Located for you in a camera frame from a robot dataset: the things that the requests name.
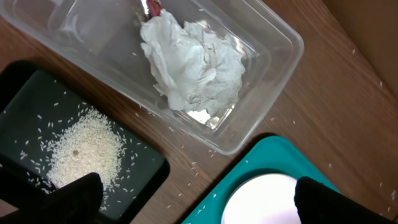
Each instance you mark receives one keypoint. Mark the white tissue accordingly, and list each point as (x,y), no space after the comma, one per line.
(195,69)

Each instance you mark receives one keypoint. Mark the pile of white rice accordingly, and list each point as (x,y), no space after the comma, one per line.
(59,152)

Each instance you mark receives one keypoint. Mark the clear plastic waste bin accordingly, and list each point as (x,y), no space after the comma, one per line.
(102,37)

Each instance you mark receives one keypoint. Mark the large white plate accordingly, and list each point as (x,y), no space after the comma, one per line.
(264,199)

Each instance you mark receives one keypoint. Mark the teal plastic serving tray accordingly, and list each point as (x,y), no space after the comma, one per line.
(273,154)

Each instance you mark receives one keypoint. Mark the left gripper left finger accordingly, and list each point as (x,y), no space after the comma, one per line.
(77,202)

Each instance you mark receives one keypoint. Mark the black plastic tray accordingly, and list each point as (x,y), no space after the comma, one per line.
(35,110)

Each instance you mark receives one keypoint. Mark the red foil snack wrapper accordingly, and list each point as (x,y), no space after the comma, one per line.
(151,8)

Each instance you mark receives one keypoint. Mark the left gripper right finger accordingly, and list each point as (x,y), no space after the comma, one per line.
(317,203)

